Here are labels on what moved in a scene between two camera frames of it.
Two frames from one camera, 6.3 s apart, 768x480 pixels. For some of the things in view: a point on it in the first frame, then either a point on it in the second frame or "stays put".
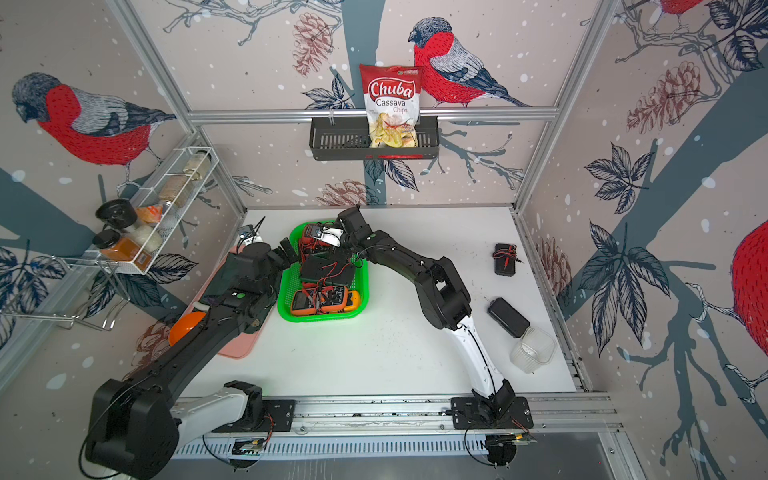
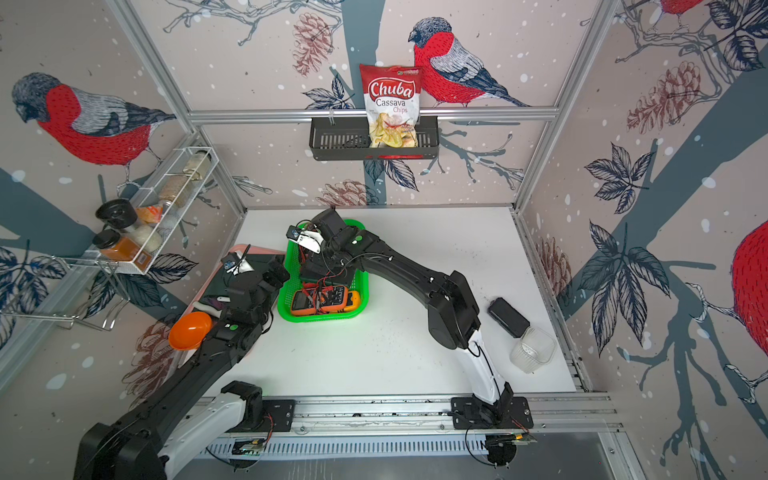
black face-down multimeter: [336, 269] stays put
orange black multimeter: [314, 300] stays put
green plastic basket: [290, 280] stays put
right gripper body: [342, 241] → [327, 255]
